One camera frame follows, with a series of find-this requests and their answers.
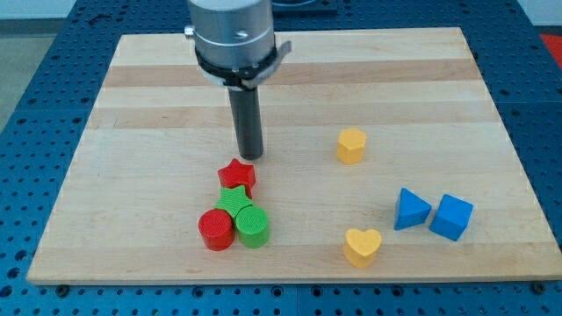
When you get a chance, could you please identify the yellow hexagon block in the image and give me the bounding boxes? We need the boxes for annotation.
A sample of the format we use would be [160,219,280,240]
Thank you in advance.
[335,127,367,165]

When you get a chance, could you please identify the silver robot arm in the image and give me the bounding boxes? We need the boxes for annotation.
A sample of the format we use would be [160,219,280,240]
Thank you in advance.
[184,0,292,161]

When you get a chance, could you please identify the blue perforated table frame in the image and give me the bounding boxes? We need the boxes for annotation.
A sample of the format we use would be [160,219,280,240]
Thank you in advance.
[1,0,561,315]

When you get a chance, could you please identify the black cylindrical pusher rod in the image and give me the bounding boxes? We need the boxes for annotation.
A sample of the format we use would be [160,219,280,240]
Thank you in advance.
[228,89,263,160]

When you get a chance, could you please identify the red cylinder block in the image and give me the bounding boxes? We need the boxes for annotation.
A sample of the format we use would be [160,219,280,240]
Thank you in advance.
[198,209,234,251]

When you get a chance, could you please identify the wooden board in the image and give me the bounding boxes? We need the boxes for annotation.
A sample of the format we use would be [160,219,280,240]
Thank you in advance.
[27,27,561,285]

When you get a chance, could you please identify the green star block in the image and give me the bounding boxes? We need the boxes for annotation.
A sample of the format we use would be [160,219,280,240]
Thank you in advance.
[214,185,253,219]

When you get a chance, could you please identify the yellow heart block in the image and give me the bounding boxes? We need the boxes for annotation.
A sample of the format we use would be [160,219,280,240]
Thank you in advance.
[342,228,382,269]

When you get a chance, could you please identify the blue cube block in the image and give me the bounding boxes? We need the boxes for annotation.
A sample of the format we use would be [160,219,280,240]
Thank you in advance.
[429,194,473,241]

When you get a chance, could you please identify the blue triangle block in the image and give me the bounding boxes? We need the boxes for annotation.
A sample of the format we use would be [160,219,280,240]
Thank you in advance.
[393,188,432,230]

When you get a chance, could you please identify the red star block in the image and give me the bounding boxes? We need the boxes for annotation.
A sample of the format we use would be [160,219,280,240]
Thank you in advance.
[218,158,256,198]

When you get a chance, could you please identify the green cylinder block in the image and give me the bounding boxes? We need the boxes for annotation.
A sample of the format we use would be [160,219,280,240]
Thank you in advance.
[234,205,270,248]

